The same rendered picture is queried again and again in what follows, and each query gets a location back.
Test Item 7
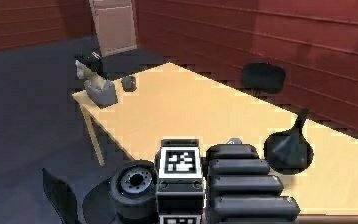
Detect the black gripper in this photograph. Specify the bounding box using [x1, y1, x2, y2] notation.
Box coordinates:
[108, 159, 159, 224]

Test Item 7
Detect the pale wooden dining table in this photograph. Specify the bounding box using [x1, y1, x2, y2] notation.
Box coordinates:
[71, 62, 358, 216]

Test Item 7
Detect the grey tissue box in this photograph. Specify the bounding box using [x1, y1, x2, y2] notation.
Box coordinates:
[74, 59, 119, 108]

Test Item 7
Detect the dark grey cup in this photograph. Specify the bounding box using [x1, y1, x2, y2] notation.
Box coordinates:
[120, 75, 138, 93]

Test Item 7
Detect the black frying pan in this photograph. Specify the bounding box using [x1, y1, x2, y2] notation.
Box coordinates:
[263, 107, 315, 176]

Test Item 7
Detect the pale pink room door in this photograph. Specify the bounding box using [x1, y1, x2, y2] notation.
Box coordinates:
[88, 0, 139, 58]

